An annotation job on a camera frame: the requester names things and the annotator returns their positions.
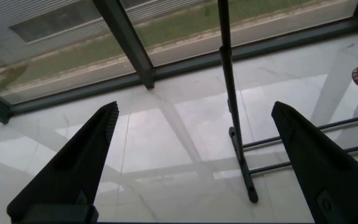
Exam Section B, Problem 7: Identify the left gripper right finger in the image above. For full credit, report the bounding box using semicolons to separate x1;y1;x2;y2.
271;101;358;223

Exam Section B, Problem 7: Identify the black clothes rack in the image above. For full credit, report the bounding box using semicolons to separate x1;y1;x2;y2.
218;0;358;205

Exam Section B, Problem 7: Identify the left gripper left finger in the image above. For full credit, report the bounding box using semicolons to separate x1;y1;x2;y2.
6;101;120;223

